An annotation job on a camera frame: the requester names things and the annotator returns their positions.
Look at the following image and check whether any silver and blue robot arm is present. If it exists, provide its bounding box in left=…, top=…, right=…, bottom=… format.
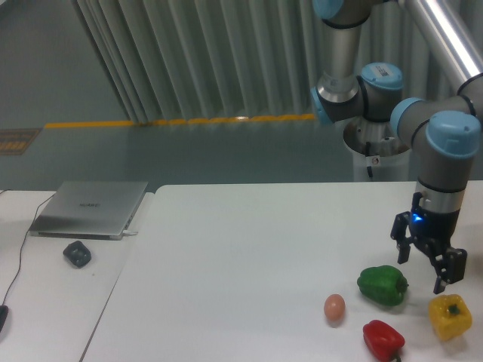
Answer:
left=311, top=1, right=482, bottom=293

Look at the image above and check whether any brown egg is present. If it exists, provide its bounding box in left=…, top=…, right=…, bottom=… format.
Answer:
left=324, top=294, right=346, bottom=322

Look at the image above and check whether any green bell pepper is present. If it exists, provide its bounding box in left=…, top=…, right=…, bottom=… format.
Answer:
left=357, top=265, right=408, bottom=307

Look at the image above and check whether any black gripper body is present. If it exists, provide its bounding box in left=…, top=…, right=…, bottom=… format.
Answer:
left=411, top=192, right=460, bottom=256

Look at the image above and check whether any silver laptop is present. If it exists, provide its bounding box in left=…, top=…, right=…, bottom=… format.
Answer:
left=29, top=181, right=148, bottom=240

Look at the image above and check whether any black pedestal cable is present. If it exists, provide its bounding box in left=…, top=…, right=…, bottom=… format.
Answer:
left=364, top=140, right=374, bottom=180

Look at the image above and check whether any yellow bell pepper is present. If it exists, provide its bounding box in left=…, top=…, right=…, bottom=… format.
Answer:
left=428, top=294, right=472, bottom=342

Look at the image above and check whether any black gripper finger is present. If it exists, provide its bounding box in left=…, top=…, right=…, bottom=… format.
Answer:
left=390, top=211, right=412, bottom=264
left=430, top=247, right=467, bottom=294

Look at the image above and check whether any red bell pepper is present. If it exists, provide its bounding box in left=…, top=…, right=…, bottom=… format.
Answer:
left=362, top=320, right=405, bottom=361

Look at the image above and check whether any pleated grey curtain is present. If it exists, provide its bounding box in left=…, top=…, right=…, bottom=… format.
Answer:
left=69, top=0, right=483, bottom=125

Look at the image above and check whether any small black object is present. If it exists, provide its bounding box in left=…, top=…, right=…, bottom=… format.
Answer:
left=63, top=241, right=92, bottom=268

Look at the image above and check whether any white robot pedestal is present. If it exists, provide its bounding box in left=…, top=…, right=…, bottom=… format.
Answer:
left=343, top=117, right=411, bottom=182

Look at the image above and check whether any black computer mouse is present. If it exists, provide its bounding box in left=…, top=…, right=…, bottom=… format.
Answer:
left=0, top=305, right=9, bottom=332

